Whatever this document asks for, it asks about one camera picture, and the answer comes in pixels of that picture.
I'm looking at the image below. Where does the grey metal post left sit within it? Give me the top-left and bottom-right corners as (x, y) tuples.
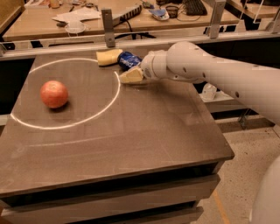
(101, 9), (116, 48)

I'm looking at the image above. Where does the grey power strip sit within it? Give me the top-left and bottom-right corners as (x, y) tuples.
(112, 4), (143, 26)

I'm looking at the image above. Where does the clear plastic lid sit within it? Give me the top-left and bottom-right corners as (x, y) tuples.
(65, 21), (86, 34)

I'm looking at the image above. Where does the white papers stack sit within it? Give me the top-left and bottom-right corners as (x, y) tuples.
(52, 7), (101, 22)

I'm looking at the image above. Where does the red apple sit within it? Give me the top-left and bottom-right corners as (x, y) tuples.
(40, 80), (68, 109)

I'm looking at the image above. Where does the upper cabinet drawer front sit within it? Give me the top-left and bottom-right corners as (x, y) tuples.
(2, 174), (220, 224)

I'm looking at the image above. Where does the clear sanitizer bottle left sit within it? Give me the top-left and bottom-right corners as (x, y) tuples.
(201, 83), (217, 101)

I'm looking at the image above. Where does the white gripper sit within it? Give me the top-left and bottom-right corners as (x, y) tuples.
(119, 50), (167, 84)

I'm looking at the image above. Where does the blue white face mask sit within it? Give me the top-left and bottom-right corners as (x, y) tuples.
(149, 9), (169, 21)

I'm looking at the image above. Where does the lower cabinet drawer front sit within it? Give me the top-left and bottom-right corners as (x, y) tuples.
(95, 206), (205, 224)

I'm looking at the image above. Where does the blue pepsi can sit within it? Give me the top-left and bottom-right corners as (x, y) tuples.
(117, 52), (142, 71)

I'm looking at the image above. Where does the grey metal rail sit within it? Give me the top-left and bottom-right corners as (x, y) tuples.
(0, 31), (280, 60)

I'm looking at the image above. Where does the grey metal post right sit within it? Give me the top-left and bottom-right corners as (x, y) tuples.
(207, 0), (226, 39)

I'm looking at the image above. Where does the black keyboard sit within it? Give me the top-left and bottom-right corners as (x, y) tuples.
(183, 0), (207, 16)

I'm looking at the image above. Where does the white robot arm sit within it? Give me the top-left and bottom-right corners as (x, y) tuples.
(120, 42), (280, 224)

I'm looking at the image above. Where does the grey metal post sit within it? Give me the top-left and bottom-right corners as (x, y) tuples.
(207, 0), (226, 39)
(101, 9), (116, 48)

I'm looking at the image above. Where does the cabinet drawer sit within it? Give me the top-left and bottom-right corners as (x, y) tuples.
(95, 206), (205, 224)
(2, 174), (220, 224)

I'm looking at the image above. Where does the yellow sponge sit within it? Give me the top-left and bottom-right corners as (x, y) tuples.
(96, 49), (123, 67)

